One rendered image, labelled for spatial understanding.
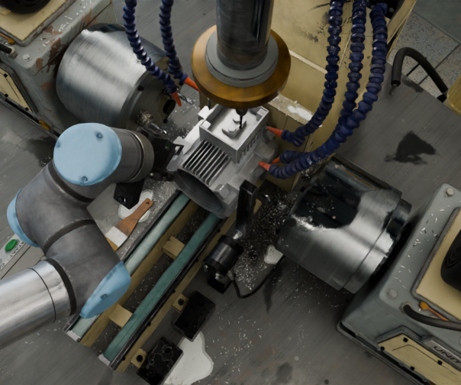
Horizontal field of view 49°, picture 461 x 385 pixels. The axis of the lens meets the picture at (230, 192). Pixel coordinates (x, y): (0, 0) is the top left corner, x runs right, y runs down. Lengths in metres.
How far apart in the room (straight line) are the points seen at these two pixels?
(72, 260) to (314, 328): 0.72
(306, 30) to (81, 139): 0.54
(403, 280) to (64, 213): 0.61
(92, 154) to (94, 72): 0.44
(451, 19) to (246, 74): 2.26
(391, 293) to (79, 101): 0.78
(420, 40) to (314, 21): 1.28
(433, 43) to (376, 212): 1.39
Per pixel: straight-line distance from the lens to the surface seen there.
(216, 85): 0.90
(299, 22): 1.09
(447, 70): 2.26
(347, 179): 1.04
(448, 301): 1.00
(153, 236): 1.22
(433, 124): 1.61
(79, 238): 0.78
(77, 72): 1.20
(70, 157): 0.77
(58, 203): 0.81
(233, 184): 1.09
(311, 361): 1.30
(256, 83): 0.90
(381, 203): 1.03
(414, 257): 1.02
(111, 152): 0.75
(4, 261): 1.11
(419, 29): 2.35
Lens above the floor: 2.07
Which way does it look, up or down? 67 degrees down
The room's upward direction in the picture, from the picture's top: 4 degrees clockwise
